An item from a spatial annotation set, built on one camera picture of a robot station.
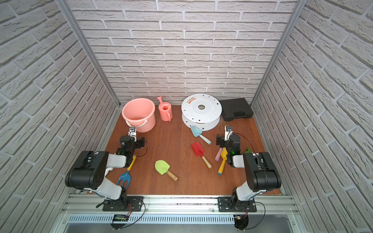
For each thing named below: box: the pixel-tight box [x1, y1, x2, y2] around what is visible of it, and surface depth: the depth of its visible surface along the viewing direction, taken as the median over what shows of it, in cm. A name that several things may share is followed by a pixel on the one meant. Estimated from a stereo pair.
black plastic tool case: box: [219, 98, 254, 121], surface depth 109 cm
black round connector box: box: [233, 215, 250, 231], surface depth 71 cm
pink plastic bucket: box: [121, 97, 156, 134], surface depth 97 cm
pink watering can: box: [156, 96, 173, 122], surface depth 105 cm
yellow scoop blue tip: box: [217, 147, 228, 176], surface depth 89 cm
